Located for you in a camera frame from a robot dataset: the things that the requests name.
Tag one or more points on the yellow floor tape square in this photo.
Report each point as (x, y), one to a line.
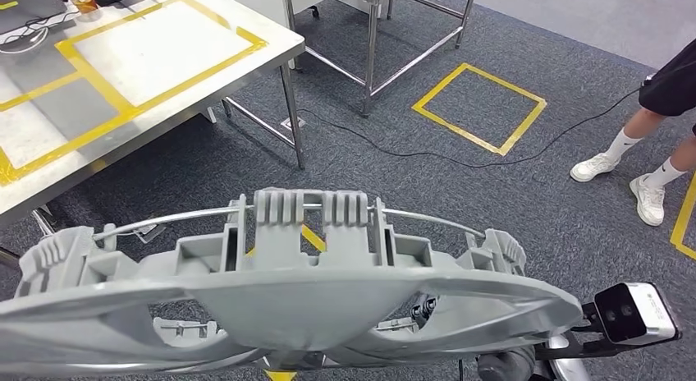
(314, 240)
(462, 132)

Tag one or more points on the yellow tape outline double frame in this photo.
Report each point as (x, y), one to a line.
(93, 79)

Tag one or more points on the silver plastic wheel hubcap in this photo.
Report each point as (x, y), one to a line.
(304, 308)

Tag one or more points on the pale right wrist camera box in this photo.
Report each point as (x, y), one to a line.
(636, 313)

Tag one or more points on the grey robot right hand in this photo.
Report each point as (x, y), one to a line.
(505, 367)

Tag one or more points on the grey floor socket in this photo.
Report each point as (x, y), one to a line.
(292, 124)
(148, 233)

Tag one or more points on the person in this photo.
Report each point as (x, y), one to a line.
(671, 90)

